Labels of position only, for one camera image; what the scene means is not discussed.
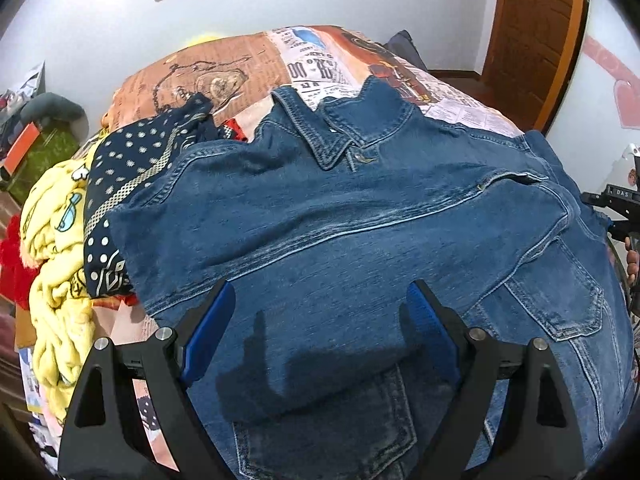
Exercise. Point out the pile of clutter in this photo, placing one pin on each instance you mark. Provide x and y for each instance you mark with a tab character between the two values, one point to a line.
20	90

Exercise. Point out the green cloth covered table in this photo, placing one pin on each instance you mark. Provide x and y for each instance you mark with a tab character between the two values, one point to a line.
47	160

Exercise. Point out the grey neck pillow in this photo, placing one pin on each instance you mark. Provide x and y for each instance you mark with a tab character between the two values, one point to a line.
50	107

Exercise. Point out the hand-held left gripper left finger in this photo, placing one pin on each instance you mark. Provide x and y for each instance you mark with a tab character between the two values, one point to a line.
210	335

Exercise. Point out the orange box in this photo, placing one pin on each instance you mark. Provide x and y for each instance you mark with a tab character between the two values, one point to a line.
22	145

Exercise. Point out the red white patterned garment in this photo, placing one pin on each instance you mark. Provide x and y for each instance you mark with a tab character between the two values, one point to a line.
234	130

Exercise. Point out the person's right hand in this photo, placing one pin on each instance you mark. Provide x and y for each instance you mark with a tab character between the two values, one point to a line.
633	260

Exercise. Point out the pink heart wall sticker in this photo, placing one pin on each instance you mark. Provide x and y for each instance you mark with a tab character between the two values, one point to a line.
625	105

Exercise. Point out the red plush cloth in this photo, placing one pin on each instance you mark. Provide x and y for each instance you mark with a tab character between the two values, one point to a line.
12	265

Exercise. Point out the printed bedsheet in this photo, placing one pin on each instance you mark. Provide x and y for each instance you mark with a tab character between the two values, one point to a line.
210	67

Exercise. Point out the blue denim jacket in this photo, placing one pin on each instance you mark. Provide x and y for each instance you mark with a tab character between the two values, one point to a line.
325	220

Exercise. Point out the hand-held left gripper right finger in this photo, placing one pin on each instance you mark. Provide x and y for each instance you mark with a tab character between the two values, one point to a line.
432	330

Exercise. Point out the navy polka dot garment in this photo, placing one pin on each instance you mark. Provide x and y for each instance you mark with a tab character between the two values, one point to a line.
130	160

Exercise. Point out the wooden door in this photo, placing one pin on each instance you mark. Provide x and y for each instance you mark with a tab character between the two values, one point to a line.
535	35

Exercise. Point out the yellow fleece blanket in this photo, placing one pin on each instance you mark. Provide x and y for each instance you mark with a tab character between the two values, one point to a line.
55	270

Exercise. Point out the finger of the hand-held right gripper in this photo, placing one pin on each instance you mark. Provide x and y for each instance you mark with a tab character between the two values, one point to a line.
594	199
617	230

